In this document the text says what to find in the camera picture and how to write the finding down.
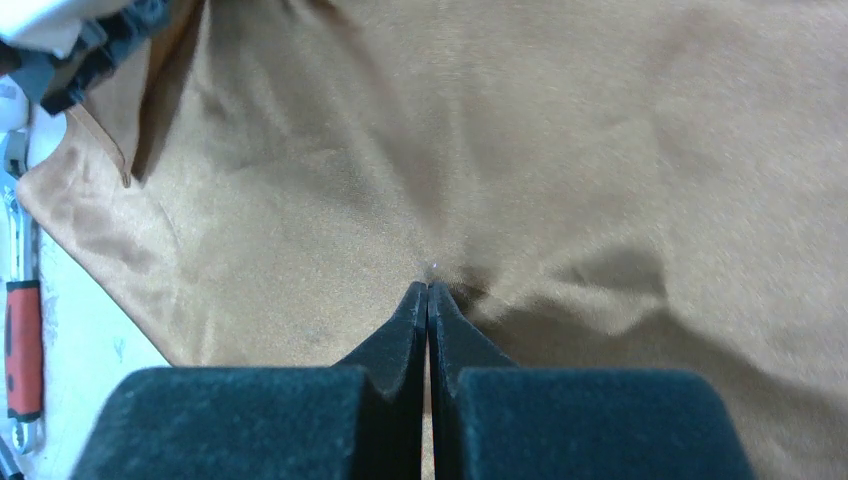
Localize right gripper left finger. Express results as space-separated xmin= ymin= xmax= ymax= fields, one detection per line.
xmin=72 ymin=282 xmax=428 ymax=479

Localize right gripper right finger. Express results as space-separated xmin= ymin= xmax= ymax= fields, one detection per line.
xmin=427 ymin=283 xmax=754 ymax=479

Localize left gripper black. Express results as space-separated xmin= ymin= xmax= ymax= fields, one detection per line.
xmin=9 ymin=0 xmax=174 ymax=117

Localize orange cloth napkin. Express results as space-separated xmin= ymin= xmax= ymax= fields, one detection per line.
xmin=21 ymin=1 xmax=847 ymax=479

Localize red handled adjustable wrench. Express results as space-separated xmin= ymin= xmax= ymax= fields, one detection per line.
xmin=1 ymin=131 xmax=44 ymax=455

